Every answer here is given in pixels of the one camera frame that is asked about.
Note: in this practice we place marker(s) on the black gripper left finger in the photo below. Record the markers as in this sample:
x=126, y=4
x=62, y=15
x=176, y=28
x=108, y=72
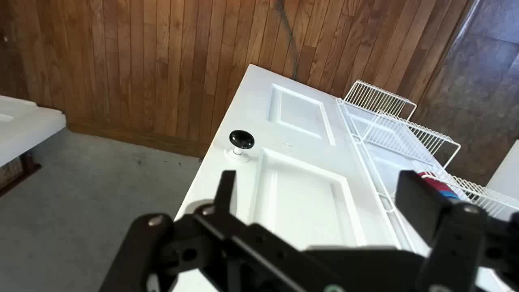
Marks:
x=218, y=210

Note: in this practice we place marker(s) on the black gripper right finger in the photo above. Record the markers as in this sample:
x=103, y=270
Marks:
x=437, y=214

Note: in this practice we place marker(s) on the black round door knob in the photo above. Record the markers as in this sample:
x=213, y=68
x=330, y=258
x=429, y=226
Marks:
x=242, y=140

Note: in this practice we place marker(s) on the white panel door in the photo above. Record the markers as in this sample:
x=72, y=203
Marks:
x=306, y=179

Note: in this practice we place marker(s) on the white wire door rack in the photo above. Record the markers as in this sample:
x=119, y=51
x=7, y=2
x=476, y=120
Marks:
x=382, y=124

